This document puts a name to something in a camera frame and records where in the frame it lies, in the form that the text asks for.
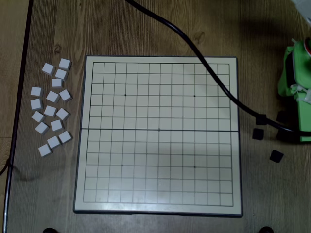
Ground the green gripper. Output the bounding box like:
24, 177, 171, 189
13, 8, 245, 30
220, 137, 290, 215
277, 38, 311, 97

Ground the foldable grid go board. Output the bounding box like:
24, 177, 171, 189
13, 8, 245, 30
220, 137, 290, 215
72, 55, 243, 218

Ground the white zip tie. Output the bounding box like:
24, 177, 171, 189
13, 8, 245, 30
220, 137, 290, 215
297, 90, 311, 104
290, 84, 308, 94

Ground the thick black camera cable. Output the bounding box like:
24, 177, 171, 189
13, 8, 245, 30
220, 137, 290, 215
124, 0, 311, 137

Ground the thin dark cable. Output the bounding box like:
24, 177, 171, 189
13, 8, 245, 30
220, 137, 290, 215
0, 157, 13, 176

